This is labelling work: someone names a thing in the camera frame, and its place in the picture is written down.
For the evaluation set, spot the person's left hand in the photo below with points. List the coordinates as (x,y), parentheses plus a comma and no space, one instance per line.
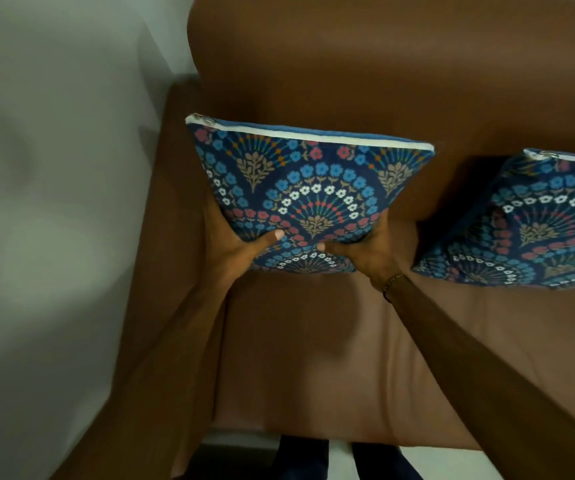
(227,249)

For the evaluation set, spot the person's right hand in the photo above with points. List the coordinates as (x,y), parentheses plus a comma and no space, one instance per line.
(367,254)

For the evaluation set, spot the blue patterned cushion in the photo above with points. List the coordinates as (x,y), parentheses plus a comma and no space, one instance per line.
(307,194)
(532,224)

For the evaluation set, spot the brown leather sofa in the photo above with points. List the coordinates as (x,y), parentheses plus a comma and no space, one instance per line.
(347,344)

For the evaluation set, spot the person's left forearm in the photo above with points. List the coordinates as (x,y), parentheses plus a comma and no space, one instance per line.
(142,389)

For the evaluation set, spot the person's right forearm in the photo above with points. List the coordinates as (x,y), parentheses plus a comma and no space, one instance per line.
(502,384)

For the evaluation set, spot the person's dark trouser legs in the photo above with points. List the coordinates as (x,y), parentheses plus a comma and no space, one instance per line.
(307,459)

